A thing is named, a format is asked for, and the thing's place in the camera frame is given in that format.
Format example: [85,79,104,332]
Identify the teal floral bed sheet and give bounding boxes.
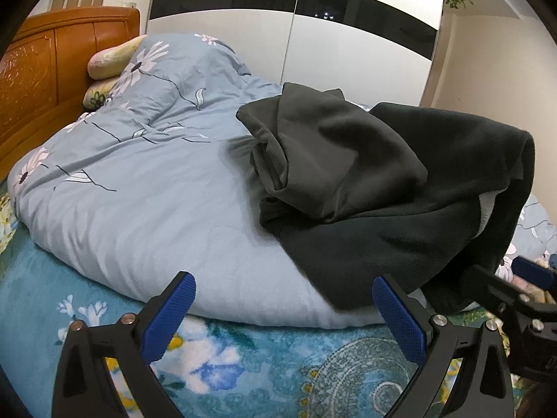
[0,183,523,418]

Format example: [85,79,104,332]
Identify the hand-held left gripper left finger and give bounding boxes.
[51,271,197,418]

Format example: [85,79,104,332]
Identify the wooden headboard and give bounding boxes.
[0,6,142,184]

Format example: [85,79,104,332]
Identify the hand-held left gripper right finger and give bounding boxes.
[371,273,516,418]

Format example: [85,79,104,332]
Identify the pale floral pillow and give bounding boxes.
[87,35,149,81]
[83,76,120,111]

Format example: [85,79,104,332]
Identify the light blue floral duvet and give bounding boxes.
[11,32,557,327]

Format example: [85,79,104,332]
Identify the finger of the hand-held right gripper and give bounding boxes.
[461,263,529,314]
[512,256,557,292]

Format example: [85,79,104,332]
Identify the white wardrobe with black stripe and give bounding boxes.
[146,0,447,109]

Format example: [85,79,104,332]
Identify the beige wall switch row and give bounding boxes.
[46,0,107,11]

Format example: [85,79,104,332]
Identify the black fleece garment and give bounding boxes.
[259,102,536,314]

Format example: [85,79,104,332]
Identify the dark grey pants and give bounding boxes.
[236,82,429,229]

